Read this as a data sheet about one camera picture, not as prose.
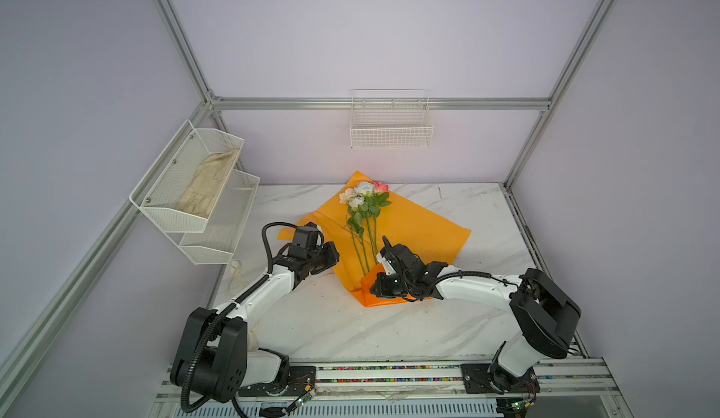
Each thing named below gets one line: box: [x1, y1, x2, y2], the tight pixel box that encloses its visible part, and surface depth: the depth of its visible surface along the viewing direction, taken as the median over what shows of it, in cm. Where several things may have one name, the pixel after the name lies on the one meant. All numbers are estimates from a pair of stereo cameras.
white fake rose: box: [354, 180, 375, 273], surface depth 109 cm
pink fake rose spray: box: [371, 180, 392, 264], surface depth 116 cm
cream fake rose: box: [339, 188, 366, 276], surface depth 109 cm
